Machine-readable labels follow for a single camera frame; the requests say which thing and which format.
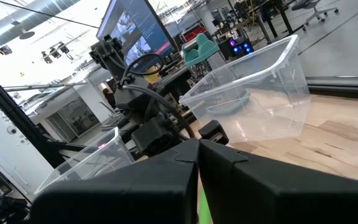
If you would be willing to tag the black computer keyboard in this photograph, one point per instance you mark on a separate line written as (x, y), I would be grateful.
(113, 121)

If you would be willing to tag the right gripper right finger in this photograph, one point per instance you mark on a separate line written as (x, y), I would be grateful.
(275, 193)

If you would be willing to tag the black workshop desk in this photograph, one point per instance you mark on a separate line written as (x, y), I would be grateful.
(283, 18)

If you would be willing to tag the black gantry post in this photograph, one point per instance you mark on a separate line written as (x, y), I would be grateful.
(8, 105)

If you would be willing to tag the clear plastic bin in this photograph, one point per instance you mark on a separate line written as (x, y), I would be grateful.
(259, 102)
(104, 155)

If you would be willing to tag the black computer blue lights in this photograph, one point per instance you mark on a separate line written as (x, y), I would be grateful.
(238, 48)

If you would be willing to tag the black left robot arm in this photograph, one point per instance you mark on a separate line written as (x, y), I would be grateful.
(110, 53)

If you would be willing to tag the computer monitor blue screen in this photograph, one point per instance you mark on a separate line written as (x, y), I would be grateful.
(135, 28)

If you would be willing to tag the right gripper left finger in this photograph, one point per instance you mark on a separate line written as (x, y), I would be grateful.
(135, 193)

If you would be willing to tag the red storage rack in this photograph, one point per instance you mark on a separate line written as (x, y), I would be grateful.
(196, 32)

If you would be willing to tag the grey office chair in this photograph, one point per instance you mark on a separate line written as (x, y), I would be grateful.
(314, 9)

